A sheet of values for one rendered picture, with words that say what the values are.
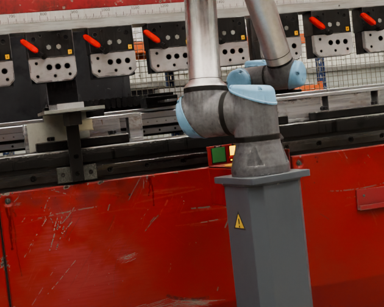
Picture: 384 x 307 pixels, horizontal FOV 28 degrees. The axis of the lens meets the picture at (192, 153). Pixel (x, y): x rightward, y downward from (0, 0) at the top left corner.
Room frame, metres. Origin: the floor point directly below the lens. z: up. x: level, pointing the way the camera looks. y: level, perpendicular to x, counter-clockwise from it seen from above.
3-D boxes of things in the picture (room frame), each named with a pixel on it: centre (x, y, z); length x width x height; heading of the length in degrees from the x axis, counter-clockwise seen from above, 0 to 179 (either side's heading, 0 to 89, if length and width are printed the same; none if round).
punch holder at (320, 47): (2.79, -0.54, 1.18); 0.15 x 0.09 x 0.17; 105
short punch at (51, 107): (2.54, 0.40, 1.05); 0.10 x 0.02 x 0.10; 105
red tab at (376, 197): (2.65, -0.63, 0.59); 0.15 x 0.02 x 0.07; 105
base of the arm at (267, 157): (1.95, -0.17, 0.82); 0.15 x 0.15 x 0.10
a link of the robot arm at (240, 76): (2.22, -0.19, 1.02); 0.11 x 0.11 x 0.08; 61
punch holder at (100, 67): (2.58, 0.23, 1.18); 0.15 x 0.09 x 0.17; 105
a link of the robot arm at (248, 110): (1.96, -0.16, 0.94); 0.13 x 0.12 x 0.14; 61
